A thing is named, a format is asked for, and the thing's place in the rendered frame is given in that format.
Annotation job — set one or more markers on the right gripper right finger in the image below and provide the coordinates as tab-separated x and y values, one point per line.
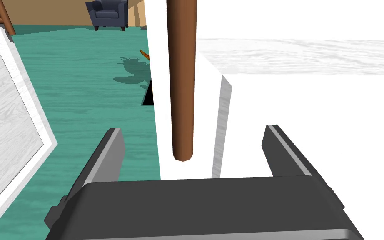
280	156

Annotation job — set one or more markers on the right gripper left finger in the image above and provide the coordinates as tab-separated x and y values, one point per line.
102	160

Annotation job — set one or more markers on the white cupboard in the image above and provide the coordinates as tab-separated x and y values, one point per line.
312	106

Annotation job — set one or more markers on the white cupboard door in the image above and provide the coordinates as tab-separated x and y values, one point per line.
205	110

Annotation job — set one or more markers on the white wood-grain door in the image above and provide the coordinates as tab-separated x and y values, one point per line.
2	110

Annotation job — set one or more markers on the dark blue armchair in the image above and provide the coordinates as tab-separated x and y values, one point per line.
109	14

